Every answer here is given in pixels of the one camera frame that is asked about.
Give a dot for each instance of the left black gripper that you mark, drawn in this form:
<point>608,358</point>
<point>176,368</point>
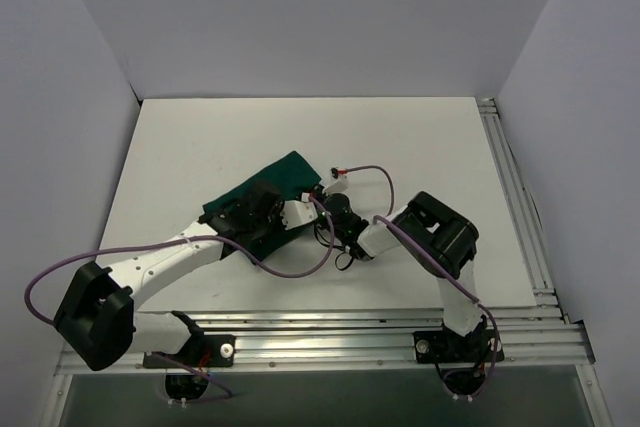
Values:
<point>279,201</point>

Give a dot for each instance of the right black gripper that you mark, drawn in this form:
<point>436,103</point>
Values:
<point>325,201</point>

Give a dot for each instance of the green surgical drape cloth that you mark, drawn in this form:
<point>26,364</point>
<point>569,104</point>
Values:
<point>290,172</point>

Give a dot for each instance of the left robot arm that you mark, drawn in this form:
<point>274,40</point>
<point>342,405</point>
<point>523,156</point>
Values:
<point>99,315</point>

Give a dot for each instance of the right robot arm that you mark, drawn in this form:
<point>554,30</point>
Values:
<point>443,242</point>

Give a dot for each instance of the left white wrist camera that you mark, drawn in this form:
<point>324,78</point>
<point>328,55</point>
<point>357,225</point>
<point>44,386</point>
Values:
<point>296,214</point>

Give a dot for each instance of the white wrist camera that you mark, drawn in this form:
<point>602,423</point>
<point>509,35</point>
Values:
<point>337,182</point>
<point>296,214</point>

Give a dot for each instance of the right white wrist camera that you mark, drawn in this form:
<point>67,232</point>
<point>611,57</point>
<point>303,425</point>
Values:
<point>337,182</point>

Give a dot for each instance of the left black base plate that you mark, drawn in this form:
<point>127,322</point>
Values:
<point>207,351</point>

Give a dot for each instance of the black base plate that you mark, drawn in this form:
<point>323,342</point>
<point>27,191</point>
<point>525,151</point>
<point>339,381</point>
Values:
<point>446,347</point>
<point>207,351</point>

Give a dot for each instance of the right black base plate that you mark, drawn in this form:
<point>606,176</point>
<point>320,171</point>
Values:
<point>446,347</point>

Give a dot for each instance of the aluminium rail frame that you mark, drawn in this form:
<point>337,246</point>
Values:
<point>320,339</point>

